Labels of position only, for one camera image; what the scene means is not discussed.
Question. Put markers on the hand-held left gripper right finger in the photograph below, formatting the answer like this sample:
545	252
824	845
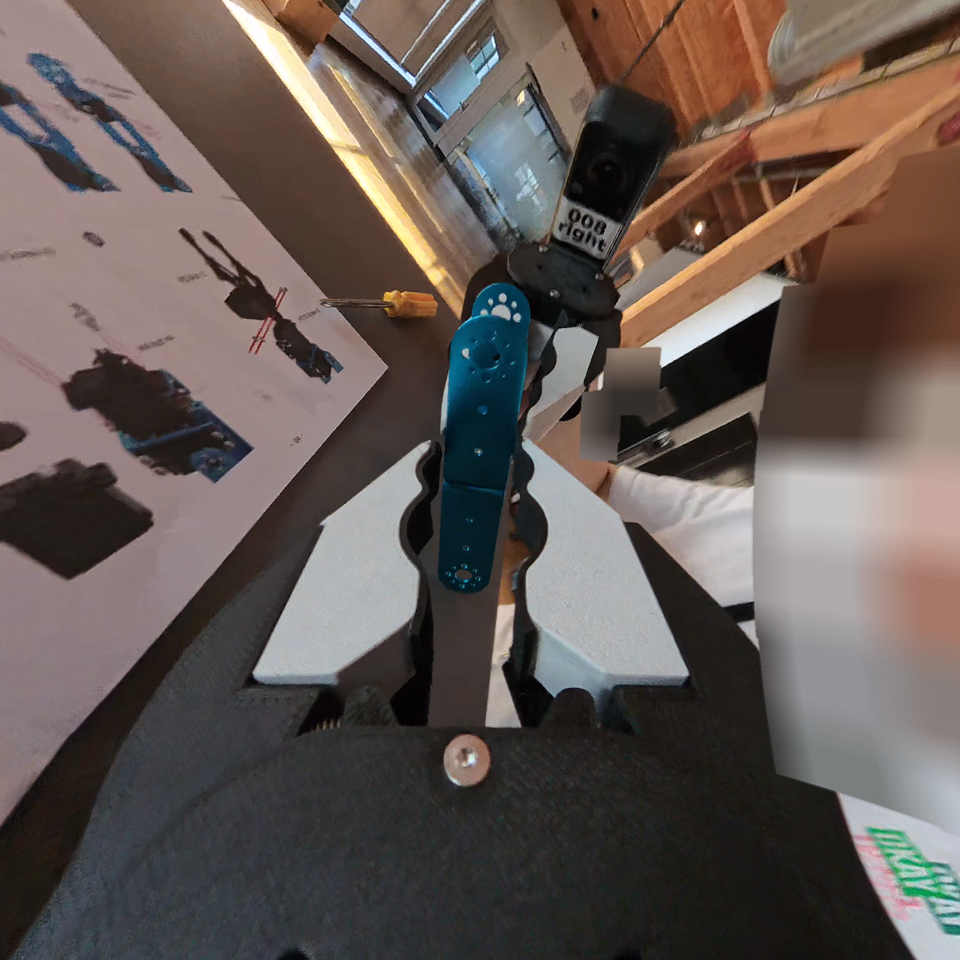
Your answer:
600	592

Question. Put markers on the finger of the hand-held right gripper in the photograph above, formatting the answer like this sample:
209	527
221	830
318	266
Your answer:
574	360

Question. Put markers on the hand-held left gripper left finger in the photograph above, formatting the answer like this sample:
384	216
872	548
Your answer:
345	585

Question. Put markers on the printed instruction sheet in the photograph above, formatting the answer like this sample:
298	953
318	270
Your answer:
285	390

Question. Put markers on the cardboard box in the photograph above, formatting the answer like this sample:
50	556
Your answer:
300	15

